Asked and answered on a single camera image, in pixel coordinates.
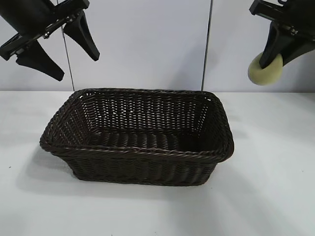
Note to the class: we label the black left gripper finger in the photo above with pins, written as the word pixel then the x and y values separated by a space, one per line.
pixel 41 61
pixel 85 37

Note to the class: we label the thin dark background pole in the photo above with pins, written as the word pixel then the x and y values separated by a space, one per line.
pixel 207 44
pixel 69 61

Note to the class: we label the pale yellow egg yolk pastry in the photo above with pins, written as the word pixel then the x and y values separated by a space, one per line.
pixel 270 73

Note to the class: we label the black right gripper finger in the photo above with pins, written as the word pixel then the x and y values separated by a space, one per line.
pixel 297 48
pixel 274 41

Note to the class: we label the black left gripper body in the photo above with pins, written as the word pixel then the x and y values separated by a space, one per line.
pixel 29 14

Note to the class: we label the dark brown woven basket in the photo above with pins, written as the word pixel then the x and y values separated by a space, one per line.
pixel 147 164

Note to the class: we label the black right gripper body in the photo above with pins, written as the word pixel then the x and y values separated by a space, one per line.
pixel 290 14

